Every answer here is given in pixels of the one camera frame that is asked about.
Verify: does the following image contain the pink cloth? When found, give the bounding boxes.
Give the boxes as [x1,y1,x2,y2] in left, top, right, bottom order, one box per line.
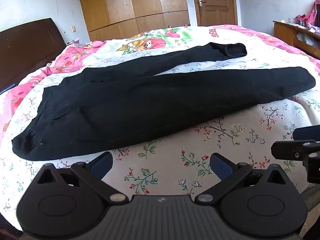
[295,0,320,28]

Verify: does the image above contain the wooden door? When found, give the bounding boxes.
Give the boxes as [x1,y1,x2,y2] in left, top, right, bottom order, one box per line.
[191,0,238,27]

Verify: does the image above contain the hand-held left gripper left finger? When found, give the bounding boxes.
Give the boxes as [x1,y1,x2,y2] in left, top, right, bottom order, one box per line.
[32,152,130,204]

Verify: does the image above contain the floral printed bedsheet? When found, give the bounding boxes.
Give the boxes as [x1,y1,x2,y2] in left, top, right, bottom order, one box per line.
[0,24,320,230]

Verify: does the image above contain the black pants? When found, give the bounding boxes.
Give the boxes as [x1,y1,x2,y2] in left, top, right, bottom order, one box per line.
[11,42,316,161]

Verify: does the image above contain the dark wooden headboard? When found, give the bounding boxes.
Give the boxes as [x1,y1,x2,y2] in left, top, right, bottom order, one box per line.
[0,18,66,92]

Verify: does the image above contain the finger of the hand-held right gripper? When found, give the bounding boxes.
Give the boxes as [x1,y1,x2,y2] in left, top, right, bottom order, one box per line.
[271,140,320,183]
[292,125,320,141]

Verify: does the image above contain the wooden side cabinet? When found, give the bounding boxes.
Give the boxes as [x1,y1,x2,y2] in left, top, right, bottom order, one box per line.
[273,20,320,60]

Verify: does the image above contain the wooden wardrobe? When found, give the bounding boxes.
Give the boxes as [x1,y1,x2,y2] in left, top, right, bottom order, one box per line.
[76,0,190,41]

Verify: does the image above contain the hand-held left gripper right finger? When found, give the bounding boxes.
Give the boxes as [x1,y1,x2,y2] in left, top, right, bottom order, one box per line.
[194,152,298,204]

